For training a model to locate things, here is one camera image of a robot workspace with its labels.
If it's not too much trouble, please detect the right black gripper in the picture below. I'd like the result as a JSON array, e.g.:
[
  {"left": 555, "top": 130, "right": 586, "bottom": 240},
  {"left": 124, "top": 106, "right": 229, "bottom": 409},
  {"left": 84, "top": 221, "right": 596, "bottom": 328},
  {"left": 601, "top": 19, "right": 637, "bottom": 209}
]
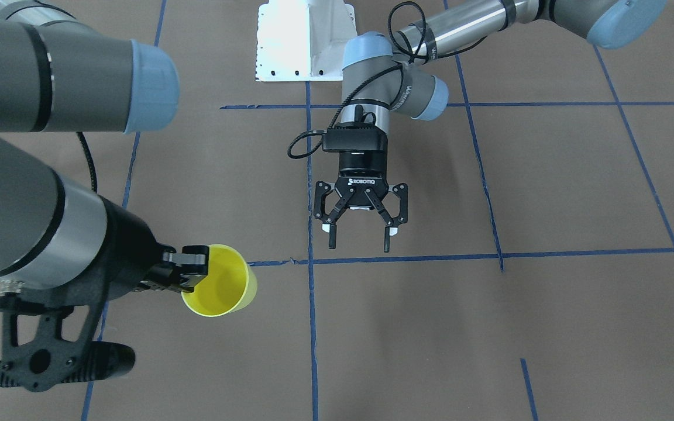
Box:
[{"left": 101, "top": 198, "right": 209, "bottom": 301}]

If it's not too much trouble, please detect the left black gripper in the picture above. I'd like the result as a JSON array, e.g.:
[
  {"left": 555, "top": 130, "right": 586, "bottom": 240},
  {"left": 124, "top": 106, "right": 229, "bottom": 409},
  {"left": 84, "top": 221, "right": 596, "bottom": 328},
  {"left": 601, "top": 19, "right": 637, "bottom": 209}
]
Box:
[{"left": 312, "top": 151, "right": 409, "bottom": 253}]

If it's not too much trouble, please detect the yellow plastic cup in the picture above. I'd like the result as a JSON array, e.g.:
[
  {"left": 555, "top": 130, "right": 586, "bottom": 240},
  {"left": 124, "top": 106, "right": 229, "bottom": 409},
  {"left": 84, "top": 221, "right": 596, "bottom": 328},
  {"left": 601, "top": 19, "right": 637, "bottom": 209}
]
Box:
[{"left": 181, "top": 244, "right": 259, "bottom": 318}]

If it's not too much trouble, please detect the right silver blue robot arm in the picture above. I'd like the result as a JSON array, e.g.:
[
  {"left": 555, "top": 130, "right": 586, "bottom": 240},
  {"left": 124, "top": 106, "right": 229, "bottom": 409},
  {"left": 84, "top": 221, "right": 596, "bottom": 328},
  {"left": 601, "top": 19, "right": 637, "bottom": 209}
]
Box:
[{"left": 0, "top": 1, "right": 180, "bottom": 291}]

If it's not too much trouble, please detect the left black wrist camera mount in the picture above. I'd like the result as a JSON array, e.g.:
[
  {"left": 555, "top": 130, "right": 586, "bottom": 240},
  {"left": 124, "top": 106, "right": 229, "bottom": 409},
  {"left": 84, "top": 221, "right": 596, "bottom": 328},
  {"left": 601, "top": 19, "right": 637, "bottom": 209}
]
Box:
[{"left": 322, "top": 105, "right": 388, "bottom": 153}]

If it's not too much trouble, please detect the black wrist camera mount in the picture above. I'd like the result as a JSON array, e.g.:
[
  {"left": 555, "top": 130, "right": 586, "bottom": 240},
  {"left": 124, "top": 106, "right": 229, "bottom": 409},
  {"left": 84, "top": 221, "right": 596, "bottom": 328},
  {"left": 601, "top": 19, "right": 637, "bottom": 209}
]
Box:
[
  {"left": 322, "top": 105, "right": 388, "bottom": 153},
  {"left": 0, "top": 292, "right": 136, "bottom": 392}
]

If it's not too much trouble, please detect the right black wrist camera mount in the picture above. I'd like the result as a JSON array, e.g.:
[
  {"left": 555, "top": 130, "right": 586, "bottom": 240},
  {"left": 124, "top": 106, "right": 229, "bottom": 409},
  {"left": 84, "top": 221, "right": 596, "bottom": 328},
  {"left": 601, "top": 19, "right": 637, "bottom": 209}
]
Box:
[{"left": 0, "top": 292, "right": 136, "bottom": 392}]

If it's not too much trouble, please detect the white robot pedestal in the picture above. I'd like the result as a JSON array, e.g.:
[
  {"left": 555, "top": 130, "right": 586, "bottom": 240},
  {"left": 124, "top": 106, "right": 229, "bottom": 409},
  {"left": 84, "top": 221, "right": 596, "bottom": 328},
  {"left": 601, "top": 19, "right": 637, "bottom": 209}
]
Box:
[{"left": 255, "top": 1, "right": 357, "bottom": 82}]

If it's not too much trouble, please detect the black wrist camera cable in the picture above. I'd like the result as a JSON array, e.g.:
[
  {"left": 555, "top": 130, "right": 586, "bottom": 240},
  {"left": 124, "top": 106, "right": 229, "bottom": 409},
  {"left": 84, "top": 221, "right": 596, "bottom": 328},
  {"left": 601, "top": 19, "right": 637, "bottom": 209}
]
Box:
[{"left": 288, "top": 1, "right": 490, "bottom": 160}]

